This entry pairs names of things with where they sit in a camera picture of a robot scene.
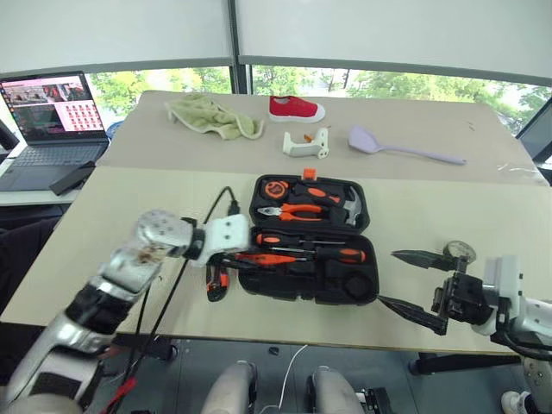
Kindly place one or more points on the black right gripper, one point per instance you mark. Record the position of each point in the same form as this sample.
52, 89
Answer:
463, 295

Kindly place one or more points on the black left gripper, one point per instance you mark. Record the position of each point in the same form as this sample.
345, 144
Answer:
222, 260

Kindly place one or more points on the orange black utility knife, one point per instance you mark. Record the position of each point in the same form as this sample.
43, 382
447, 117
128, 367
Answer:
212, 291

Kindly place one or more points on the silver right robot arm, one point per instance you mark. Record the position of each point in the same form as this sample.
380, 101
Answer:
535, 319

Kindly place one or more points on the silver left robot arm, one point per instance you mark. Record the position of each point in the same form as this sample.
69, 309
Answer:
142, 254

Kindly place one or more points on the black plastic tool case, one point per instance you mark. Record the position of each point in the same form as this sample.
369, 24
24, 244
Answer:
308, 259

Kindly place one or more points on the round clear disc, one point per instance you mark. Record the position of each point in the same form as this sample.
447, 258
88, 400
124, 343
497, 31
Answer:
460, 250

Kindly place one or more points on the short orange black screwdriver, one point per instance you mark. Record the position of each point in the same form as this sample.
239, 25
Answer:
267, 239

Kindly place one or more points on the long orange black screwdriver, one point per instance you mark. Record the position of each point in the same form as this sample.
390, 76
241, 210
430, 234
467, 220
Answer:
340, 255

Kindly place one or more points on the black table foot bar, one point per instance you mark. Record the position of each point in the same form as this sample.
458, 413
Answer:
461, 364

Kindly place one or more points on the orange black tape measure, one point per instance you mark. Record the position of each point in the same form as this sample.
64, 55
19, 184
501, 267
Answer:
276, 189

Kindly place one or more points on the grey rounded robot leg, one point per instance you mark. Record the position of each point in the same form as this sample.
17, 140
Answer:
228, 388
334, 390

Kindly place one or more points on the white sneaker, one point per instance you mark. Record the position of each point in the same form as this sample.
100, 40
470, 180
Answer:
515, 402

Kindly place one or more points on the lilac silicone spatula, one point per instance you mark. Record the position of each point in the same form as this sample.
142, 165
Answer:
366, 139

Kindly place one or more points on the green towel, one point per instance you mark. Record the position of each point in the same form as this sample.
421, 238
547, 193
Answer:
207, 116

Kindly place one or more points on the flat black box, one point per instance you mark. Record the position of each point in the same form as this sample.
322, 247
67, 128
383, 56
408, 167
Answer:
71, 179

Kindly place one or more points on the blue round object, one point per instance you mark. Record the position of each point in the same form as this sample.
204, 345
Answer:
114, 129

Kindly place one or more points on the red canvas shoe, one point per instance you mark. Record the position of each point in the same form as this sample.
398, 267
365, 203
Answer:
295, 108

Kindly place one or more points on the dark monitor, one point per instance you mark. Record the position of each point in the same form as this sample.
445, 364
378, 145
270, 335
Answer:
539, 133

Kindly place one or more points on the open black laptop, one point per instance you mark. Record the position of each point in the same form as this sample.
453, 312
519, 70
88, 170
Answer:
52, 129

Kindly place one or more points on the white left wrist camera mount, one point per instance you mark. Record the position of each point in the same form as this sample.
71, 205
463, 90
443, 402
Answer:
226, 235

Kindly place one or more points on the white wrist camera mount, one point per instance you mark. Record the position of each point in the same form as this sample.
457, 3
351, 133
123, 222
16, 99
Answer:
226, 235
506, 276

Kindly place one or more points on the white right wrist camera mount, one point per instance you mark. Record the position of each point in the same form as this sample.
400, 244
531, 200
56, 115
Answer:
506, 276

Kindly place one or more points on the white plastic bracket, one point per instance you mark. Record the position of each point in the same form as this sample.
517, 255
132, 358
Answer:
302, 147

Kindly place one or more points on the dark window frame post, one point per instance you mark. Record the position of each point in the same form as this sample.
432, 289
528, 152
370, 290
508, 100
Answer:
239, 43

